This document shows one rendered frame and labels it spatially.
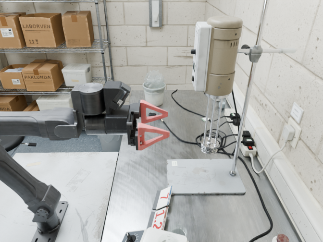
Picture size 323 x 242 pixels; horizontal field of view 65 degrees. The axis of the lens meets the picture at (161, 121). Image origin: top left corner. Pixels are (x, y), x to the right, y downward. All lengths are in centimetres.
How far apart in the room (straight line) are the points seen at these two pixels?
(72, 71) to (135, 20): 84
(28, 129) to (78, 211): 42
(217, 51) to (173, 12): 207
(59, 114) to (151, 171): 55
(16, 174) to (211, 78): 63
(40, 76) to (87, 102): 221
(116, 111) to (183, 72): 241
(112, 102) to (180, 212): 51
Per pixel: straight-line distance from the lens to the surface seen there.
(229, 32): 76
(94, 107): 60
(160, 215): 91
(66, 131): 64
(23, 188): 83
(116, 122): 60
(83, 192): 105
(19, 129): 70
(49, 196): 86
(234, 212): 98
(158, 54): 291
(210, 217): 95
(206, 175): 107
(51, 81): 277
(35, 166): 124
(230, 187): 104
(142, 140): 59
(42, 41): 273
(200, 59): 78
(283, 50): 88
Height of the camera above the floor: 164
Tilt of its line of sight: 31 degrees down
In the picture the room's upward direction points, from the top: straight up
